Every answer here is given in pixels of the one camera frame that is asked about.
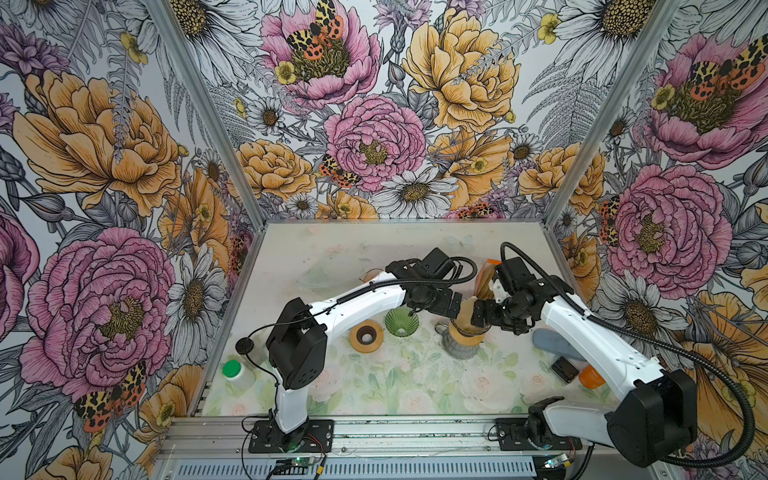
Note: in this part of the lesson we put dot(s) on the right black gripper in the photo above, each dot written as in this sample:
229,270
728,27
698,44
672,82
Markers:
491,318

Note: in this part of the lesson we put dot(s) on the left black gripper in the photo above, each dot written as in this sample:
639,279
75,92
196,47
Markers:
441,307

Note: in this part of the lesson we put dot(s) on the brown paper coffee filter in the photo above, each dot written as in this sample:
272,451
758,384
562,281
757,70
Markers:
465,315

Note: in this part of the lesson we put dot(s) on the orange coffee filter pack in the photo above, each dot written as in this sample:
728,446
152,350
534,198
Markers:
483,280

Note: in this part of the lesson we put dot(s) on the clear grey glass dripper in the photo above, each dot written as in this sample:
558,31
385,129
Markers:
465,327

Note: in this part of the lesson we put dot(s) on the clear grey glass carafe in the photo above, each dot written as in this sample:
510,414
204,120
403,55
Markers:
452,348

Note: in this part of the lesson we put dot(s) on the wooden ring holder front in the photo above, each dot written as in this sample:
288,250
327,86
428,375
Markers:
464,340

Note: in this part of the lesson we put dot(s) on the wooden ring holder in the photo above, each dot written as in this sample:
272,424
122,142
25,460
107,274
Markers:
464,340
366,337

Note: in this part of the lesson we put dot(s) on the orange glass carafe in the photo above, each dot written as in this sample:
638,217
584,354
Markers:
371,275

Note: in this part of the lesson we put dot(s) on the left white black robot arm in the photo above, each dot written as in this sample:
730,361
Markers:
298,341

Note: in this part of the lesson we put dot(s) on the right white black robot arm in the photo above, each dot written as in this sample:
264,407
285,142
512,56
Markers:
657,410

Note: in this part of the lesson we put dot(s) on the green glass dripper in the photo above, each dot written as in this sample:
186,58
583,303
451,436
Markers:
401,322

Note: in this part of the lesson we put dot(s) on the blue grey oval sponge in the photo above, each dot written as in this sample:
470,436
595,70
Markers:
552,342

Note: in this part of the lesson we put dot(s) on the small black box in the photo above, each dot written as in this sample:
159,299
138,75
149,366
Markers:
565,370

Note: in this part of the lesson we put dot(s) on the orange lid bottle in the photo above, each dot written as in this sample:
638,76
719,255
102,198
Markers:
590,378

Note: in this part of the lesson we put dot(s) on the green circuit board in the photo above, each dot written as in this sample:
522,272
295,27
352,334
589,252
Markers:
556,462

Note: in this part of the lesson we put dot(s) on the black lid jar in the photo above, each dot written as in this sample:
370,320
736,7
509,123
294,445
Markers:
249,350

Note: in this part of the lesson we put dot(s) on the green lid bottle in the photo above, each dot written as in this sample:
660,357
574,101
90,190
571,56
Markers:
237,376

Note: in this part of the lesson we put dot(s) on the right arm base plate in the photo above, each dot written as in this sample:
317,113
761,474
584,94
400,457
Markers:
522,434

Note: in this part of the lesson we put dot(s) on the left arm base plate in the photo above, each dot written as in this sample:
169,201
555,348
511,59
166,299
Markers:
313,436

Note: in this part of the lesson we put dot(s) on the aluminium rail frame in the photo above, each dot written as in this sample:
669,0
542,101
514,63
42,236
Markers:
383,447

